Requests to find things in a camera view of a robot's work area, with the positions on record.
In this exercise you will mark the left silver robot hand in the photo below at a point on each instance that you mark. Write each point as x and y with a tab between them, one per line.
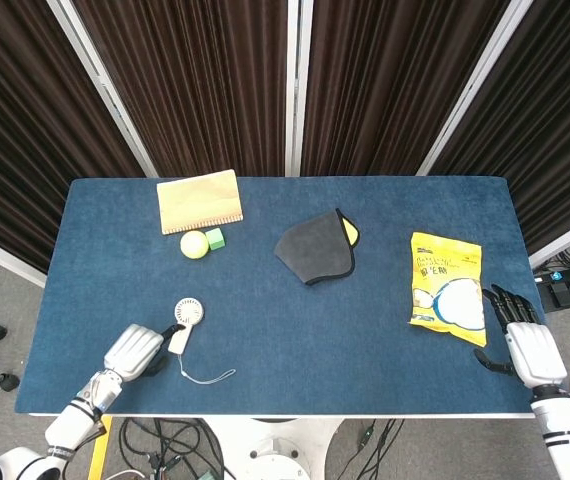
132	350

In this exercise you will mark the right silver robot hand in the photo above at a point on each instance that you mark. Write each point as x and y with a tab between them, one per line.
537	350

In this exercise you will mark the small white handheld fan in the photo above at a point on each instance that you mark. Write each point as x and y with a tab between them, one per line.
188	310

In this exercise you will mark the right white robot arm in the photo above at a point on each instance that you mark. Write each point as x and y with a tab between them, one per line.
565	435

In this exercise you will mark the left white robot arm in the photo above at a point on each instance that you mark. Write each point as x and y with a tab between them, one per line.
82	425

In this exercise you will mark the black foot pedal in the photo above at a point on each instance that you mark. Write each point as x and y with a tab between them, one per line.
560	295

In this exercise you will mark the yellow marshmallow snack bag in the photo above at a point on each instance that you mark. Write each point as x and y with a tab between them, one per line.
447	280

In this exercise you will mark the yellow-green tennis ball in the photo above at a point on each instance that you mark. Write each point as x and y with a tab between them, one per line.
194	245

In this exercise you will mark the green cube block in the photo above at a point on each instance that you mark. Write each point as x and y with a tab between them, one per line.
215	239

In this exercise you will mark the blue table mat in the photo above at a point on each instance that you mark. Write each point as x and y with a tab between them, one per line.
285	350

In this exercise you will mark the yellow spiral notebook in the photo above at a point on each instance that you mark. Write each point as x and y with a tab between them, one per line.
200	202

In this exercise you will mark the grey microfibre cloth black trim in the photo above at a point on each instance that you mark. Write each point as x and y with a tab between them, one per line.
312	247

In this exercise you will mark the brown pleated partition curtain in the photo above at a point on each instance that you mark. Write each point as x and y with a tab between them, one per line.
20	125
390	80
200	80
555	125

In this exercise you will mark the white partition bottom rail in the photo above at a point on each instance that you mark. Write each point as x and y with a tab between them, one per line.
567	240
5	257

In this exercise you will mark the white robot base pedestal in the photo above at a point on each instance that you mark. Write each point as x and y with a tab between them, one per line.
275	445

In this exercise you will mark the white partition frame post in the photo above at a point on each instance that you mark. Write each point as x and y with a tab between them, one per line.
475	85
299	85
102	85

